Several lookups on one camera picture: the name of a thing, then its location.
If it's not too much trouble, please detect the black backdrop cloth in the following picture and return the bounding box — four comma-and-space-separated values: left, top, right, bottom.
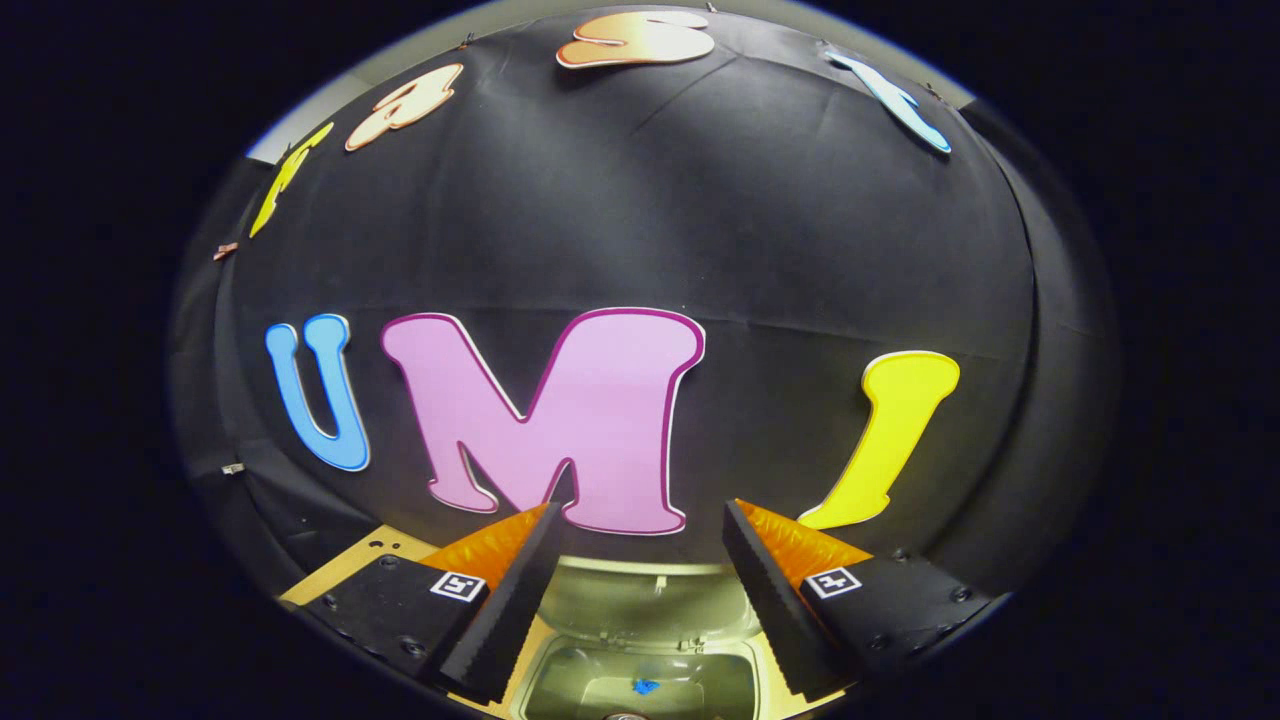
168, 5, 1116, 601

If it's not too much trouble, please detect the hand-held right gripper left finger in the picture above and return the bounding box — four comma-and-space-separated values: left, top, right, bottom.
304, 502, 564, 705

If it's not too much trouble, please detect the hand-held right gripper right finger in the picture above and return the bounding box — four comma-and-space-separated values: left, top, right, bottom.
721, 498, 994, 702

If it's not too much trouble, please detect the green desktop garbage bin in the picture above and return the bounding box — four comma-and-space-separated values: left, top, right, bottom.
510, 555, 791, 720

